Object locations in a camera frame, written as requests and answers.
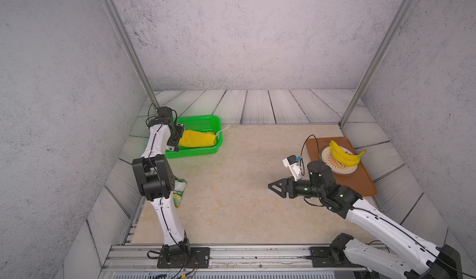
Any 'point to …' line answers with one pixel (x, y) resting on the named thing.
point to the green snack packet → (179, 186)
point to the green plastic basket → (199, 123)
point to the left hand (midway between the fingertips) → (185, 134)
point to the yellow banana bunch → (343, 158)
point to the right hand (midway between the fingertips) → (274, 186)
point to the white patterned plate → (328, 157)
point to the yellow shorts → (196, 139)
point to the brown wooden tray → (360, 181)
